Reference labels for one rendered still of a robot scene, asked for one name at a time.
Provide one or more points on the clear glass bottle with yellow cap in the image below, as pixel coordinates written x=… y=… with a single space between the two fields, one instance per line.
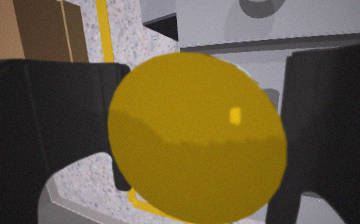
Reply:
x=197 y=138

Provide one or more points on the grey tray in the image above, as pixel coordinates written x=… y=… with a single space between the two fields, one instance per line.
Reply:
x=265 y=58

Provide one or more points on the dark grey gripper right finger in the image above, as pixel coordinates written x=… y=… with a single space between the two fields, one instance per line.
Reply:
x=320 y=113

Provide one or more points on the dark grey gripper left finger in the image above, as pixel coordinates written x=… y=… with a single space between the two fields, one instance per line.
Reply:
x=52 y=114

